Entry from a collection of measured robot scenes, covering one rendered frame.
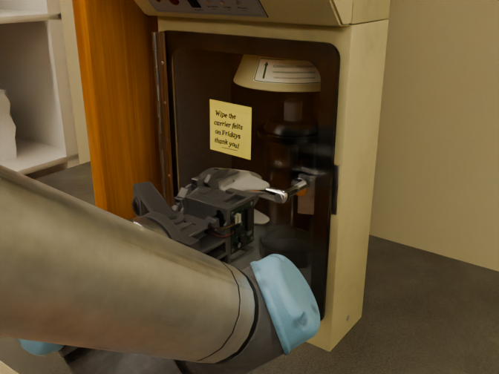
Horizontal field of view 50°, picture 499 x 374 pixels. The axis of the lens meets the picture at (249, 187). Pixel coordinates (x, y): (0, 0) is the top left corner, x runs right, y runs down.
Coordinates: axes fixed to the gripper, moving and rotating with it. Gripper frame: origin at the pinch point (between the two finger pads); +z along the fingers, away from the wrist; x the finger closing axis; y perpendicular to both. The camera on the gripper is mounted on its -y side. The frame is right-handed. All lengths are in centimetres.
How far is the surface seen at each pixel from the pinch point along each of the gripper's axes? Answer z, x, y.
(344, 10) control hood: 3.3, 22.9, 10.8
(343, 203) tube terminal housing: 6.7, -2.1, 10.7
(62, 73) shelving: 46, -2, -105
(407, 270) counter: 35.7, -25.9, 11.3
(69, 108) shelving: 47, -13, -105
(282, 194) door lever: -0.9, 0.7, 5.8
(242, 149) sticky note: 4.2, 3.4, -4.3
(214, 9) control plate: 1.6, 22.5, -6.8
